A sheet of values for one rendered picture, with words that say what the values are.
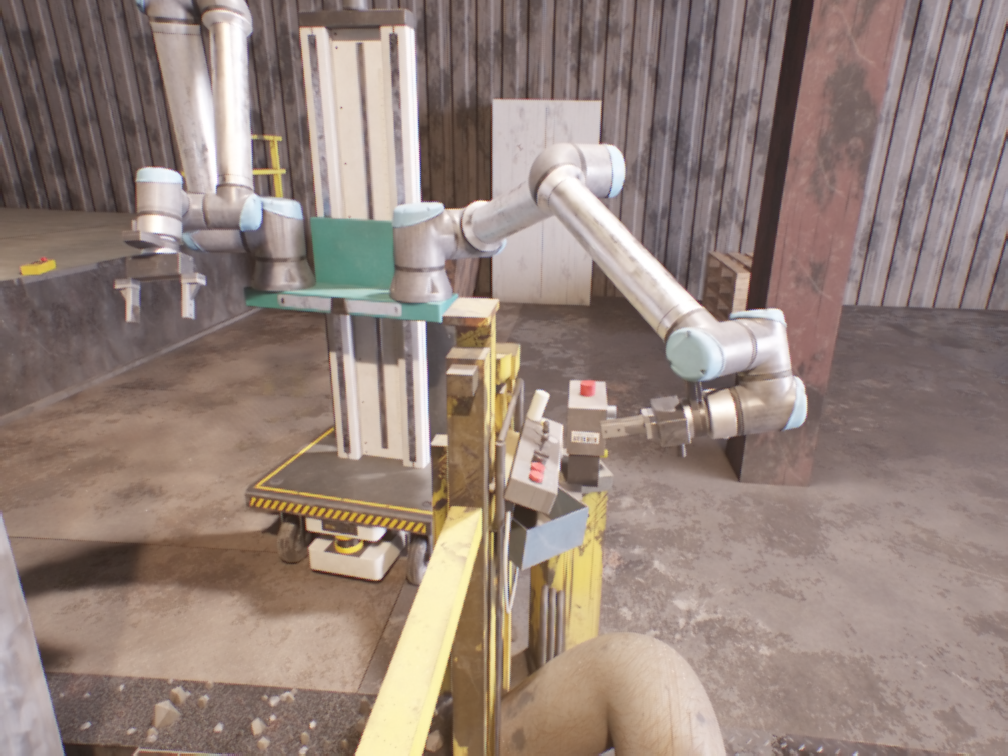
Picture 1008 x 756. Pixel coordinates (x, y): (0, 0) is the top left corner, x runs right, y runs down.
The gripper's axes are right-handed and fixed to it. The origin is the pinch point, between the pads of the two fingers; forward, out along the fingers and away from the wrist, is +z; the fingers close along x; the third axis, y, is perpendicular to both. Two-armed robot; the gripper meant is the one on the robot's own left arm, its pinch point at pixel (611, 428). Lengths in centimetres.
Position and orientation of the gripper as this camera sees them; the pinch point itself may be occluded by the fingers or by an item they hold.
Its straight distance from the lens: 117.8
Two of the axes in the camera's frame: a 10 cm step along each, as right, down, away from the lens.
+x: 0.9, -2.7, 9.6
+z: -9.8, 1.5, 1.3
